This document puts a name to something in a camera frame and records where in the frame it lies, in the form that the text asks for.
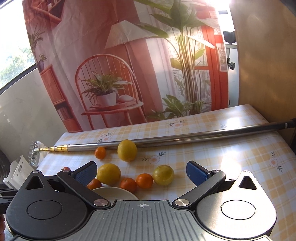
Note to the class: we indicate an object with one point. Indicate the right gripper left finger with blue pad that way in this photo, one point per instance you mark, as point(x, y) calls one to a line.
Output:
point(76, 182)

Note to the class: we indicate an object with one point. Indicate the yellow-green round fruit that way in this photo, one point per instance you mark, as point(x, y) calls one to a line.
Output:
point(163, 175)

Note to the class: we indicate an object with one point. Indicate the plaid floral tablecloth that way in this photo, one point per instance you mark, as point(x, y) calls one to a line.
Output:
point(266, 155)

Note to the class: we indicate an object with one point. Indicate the wooden board panel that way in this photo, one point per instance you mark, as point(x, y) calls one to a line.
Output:
point(265, 34)

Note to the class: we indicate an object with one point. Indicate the cream bowl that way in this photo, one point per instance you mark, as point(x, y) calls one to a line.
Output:
point(114, 193)

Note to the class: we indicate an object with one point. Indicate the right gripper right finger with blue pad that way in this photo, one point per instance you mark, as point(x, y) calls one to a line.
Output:
point(207, 182)

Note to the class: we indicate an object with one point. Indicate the black camera on stand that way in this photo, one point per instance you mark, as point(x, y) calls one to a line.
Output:
point(230, 40)

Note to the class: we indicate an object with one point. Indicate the printed room backdrop cloth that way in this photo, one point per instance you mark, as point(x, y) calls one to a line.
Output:
point(117, 63)

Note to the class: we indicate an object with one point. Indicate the telescopic metal pole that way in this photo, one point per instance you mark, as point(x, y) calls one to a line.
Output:
point(36, 147)

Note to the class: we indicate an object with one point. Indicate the white plastic crate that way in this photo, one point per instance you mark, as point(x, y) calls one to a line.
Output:
point(20, 169)

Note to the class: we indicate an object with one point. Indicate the small orange tangerine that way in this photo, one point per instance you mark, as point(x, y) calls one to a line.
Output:
point(100, 153)

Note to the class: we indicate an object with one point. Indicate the large yellow lemon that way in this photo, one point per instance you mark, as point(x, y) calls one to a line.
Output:
point(127, 150)

